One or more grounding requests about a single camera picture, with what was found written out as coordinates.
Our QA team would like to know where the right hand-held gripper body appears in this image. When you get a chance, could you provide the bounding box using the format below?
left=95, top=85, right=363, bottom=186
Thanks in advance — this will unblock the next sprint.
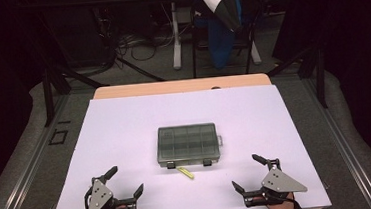
left=240, top=156, right=310, bottom=209

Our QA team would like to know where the blue white black jacket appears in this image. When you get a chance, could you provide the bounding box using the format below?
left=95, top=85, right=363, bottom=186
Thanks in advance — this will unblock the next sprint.
left=192, top=0, right=262, bottom=72

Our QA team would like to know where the aluminium floor rail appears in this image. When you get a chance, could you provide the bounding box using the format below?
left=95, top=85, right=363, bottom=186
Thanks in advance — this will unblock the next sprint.
left=303, top=69, right=371, bottom=209
left=0, top=93, right=79, bottom=209

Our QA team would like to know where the right hand-held gripper cable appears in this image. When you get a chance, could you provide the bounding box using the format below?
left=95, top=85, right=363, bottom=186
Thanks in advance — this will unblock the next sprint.
left=264, top=188, right=298, bottom=209

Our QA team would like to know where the yellow-green plastic clip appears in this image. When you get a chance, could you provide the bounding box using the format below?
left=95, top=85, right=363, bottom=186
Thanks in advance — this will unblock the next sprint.
left=175, top=165, right=195, bottom=181

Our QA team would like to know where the grey transparent compartment box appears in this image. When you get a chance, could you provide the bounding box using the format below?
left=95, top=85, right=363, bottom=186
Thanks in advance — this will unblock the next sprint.
left=154, top=122, right=225, bottom=171

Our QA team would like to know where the white table mat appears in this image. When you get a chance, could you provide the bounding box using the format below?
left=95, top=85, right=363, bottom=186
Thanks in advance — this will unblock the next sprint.
left=40, top=80, right=332, bottom=209

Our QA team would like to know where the black metal stand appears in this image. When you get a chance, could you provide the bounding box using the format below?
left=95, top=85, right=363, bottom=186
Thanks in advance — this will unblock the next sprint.
left=298, top=47, right=329, bottom=110
left=39, top=64, right=76, bottom=129

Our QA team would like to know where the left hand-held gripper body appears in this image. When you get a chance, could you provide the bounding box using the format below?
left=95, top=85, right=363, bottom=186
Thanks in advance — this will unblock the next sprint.
left=82, top=173, right=139, bottom=209

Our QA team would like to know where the tangle of floor cables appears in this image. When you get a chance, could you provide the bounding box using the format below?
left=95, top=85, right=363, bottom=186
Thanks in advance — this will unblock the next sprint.
left=114, top=28, right=178, bottom=64

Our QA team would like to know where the black metal chair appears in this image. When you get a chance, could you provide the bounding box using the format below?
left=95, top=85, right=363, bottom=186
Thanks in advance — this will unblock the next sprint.
left=186, top=0, right=269, bottom=80

